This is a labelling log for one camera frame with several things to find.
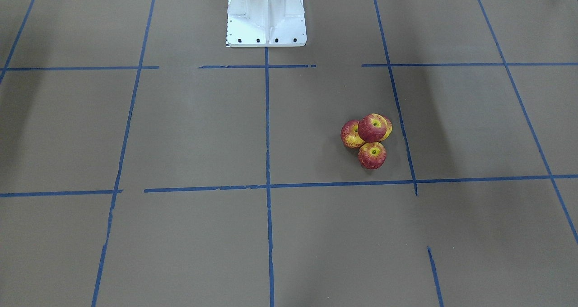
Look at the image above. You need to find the lone red yellow apple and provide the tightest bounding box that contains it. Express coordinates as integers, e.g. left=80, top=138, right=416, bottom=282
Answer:
left=358, top=113, right=386, bottom=143

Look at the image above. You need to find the front red apple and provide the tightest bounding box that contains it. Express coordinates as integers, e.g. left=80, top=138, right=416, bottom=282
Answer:
left=340, top=120, right=365, bottom=149
left=380, top=117, right=393, bottom=142

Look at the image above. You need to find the rear red yellow apple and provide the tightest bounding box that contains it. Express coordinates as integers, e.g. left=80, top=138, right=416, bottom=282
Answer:
left=358, top=142, right=387, bottom=170

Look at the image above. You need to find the white metal base plate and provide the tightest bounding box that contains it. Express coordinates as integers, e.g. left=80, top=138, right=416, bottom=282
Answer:
left=226, top=0, right=308, bottom=48

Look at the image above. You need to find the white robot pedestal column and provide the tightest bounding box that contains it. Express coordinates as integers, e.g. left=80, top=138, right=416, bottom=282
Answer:
left=227, top=0, right=306, bottom=37

